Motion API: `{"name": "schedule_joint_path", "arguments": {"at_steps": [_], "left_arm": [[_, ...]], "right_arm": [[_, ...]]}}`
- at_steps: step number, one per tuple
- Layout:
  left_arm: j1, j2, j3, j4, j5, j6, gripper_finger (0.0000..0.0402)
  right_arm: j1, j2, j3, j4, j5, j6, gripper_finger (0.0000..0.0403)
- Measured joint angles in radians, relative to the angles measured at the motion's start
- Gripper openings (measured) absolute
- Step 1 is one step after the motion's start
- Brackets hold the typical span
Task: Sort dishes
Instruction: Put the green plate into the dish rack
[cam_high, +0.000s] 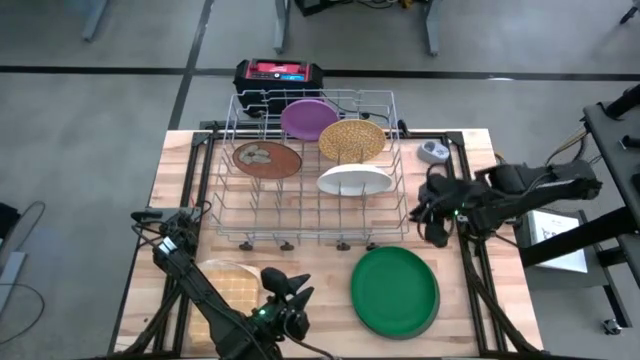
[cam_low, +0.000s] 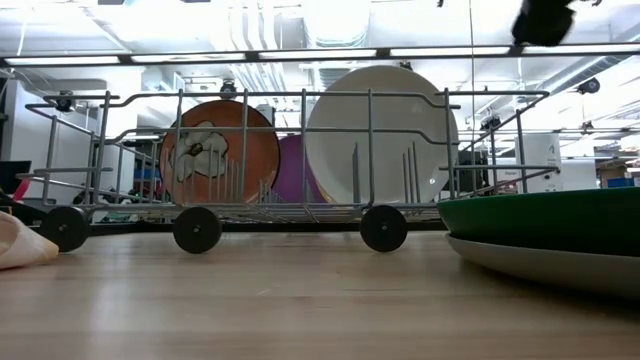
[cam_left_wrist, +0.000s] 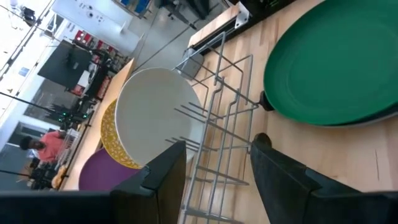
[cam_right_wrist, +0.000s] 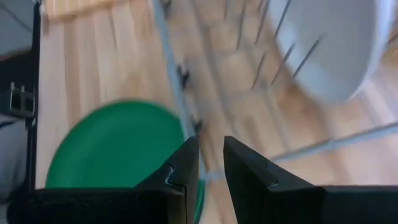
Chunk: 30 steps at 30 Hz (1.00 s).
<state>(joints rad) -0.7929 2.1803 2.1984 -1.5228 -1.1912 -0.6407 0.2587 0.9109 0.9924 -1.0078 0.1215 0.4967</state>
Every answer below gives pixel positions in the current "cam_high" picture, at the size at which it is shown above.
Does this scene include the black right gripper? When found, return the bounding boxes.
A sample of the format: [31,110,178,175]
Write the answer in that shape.
[408,172,492,250]

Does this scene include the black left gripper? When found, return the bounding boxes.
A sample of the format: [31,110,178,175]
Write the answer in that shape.
[252,266,317,346]

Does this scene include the green plate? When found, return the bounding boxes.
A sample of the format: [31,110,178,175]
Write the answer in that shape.
[350,245,441,341]

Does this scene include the white oval plate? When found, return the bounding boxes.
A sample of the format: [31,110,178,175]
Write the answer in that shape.
[316,163,394,197]

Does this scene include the yellow patterned plate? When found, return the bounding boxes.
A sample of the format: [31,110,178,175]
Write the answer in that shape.
[318,118,387,164]

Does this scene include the orange plate with white flower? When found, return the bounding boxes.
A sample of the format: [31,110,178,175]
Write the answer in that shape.
[232,140,303,180]

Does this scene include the purple plate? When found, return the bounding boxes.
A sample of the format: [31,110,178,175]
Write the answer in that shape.
[279,98,340,142]

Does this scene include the grey and white timer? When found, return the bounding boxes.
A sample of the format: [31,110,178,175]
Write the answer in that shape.
[417,140,451,165]

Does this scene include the white booklet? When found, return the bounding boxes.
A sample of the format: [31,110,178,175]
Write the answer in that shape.
[527,208,590,275]

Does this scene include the grey desk leg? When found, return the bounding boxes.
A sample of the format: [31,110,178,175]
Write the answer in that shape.
[273,0,293,55]
[81,0,109,43]
[424,0,442,57]

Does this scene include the black side table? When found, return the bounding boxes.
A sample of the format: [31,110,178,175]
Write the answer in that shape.
[519,82,640,331]

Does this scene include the red and black toolbox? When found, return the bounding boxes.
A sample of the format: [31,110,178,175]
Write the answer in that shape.
[233,58,325,119]

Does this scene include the grey floor stand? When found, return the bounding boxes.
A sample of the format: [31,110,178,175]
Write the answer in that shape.
[0,199,46,347]

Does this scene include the grey wire dish rack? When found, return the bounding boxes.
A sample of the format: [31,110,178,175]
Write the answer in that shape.
[208,88,412,252]

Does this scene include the black aluminium table frame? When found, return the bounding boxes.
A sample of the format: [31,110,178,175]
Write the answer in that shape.
[107,119,546,359]

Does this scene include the black power cable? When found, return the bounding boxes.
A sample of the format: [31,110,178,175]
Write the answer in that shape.
[319,91,402,127]

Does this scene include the yellow cable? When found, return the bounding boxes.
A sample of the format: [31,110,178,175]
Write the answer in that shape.
[547,124,587,166]

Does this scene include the black equipment with cables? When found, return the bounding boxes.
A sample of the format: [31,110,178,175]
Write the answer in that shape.
[293,0,432,17]

